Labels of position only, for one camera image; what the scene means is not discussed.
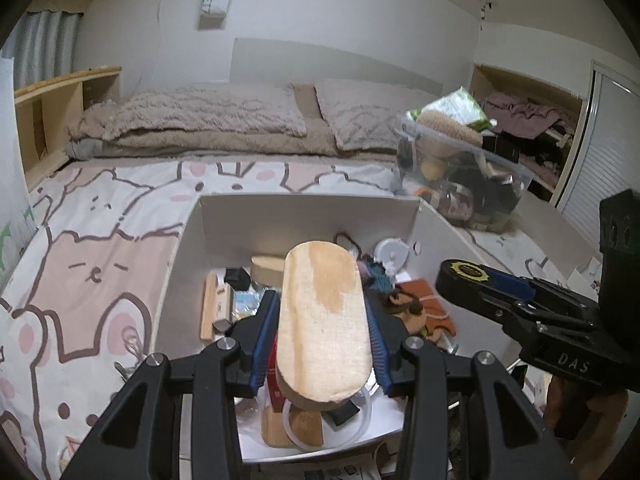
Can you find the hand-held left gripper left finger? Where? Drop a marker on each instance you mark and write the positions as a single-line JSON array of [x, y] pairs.
[[262, 340]]

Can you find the red packet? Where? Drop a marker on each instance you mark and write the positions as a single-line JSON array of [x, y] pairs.
[[274, 375]]

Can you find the white round disc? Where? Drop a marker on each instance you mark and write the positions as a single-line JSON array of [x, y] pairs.
[[392, 255]]

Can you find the long wooden box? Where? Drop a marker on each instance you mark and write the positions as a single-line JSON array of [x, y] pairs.
[[216, 310]]

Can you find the beige blanket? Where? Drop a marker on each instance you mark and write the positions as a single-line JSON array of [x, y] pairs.
[[200, 145]]

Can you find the light wooden shelf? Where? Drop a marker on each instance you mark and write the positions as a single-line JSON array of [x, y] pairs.
[[60, 110]]

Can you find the white headboard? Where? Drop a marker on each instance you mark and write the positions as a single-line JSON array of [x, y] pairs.
[[325, 62]]

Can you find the white cardboard shoe box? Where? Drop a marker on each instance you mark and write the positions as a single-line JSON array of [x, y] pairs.
[[300, 225]]

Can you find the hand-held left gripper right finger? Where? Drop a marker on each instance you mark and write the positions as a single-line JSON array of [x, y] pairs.
[[377, 345]]

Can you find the small black cube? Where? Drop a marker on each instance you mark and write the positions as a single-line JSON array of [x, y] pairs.
[[236, 277]]

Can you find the white louvered door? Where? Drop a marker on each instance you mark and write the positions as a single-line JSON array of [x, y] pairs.
[[595, 150]]

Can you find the green snack packet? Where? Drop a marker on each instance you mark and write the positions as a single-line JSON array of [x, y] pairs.
[[455, 107]]

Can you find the clear plastic storage bin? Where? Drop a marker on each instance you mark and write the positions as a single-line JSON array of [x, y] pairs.
[[460, 180]]

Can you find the black tin with gold emblem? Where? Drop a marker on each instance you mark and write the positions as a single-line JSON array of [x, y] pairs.
[[465, 269]]

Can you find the person's right hand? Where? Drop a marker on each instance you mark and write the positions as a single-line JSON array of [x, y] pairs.
[[585, 410]]

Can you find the blue white paper packet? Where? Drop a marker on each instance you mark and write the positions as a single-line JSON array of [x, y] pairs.
[[247, 305]]

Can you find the white tote bag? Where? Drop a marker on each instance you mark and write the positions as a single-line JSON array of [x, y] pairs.
[[15, 160]]

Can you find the beige fluffy pillow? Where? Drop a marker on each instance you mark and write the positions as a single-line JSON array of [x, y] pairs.
[[375, 110], [210, 110]]

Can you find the wooden closet niche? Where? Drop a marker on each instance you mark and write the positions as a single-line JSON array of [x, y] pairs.
[[480, 85]]

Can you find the oval wooden box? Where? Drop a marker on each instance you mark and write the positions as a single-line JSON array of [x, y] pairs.
[[322, 320]]

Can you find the cartoon printed bed sheet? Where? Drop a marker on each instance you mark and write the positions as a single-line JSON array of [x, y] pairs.
[[100, 240]]

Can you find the small wooden container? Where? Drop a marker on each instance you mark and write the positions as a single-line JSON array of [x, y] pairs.
[[267, 270]]

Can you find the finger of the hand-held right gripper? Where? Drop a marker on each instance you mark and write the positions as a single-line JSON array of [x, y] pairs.
[[510, 282], [500, 315]]

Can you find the white open box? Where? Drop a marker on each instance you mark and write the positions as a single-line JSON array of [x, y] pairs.
[[582, 272]]

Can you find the pile of clothes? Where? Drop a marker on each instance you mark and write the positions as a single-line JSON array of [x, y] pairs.
[[525, 112]]

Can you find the grey curtain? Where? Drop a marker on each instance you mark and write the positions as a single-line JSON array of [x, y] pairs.
[[45, 45]]

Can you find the teal knit piece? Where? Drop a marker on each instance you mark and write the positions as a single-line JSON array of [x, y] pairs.
[[375, 272]]

